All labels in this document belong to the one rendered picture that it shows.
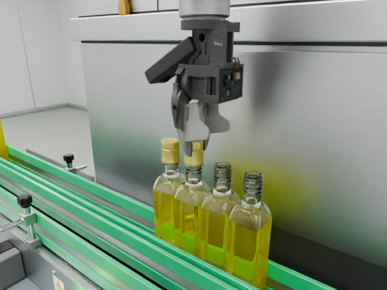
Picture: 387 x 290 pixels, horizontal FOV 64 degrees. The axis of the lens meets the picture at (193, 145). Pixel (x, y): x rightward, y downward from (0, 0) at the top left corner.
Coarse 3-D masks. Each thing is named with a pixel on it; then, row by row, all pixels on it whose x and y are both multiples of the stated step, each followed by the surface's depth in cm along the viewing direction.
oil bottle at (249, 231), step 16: (240, 208) 48; (256, 208) 48; (240, 224) 48; (256, 224) 47; (240, 240) 49; (256, 240) 47; (240, 256) 50; (256, 256) 48; (240, 272) 51; (256, 272) 49
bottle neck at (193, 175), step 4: (188, 168) 54; (192, 168) 53; (196, 168) 53; (200, 168) 54; (188, 172) 54; (192, 172) 54; (196, 172) 54; (200, 172) 54; (188, 176) 54; (192, 176) 54; (196, 176) 54; (200, 176) 55; (188, 180) 55; (192, 180) 54; (196, 180) 54; (200, 180) 55; (188, 184) 55; (192, 184) 54; (196, 184) 55
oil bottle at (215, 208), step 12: (204, 204) 52; (216, 204) 51; (228, 204) 51; (204, 216) 53; (216, 216) 51; (228, 216) 51; (204, 228) 54; (216, 228) 52; (204, 240) 55; (216, 240) 53; (204, 252) 55; (216, 252) 54; (216, 264) 54
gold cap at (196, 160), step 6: (192, 144) 52; (198, 144) 52; (192, 150) 52; (198, 150) 52; (186, 156) 53; (192, 156) 52; (198, 156) 53; (186, 162) 53; (192, 162) 53; (198, 162) 53
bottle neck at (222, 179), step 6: (222, 162) 52; (228, 162) 52; (216, 168) 51; (222, 168) 50; (228, 168) 50; (216, 174) 51; (222, 174) 50; (228, 174) 51; (216, 180) 51; (222, 180) 51; (228, 180) 51; (216, 186) 52; (222, 186) 51; (228, 186) 51; (216, 192) 52; (222, 192) 51; (228, 192) 52
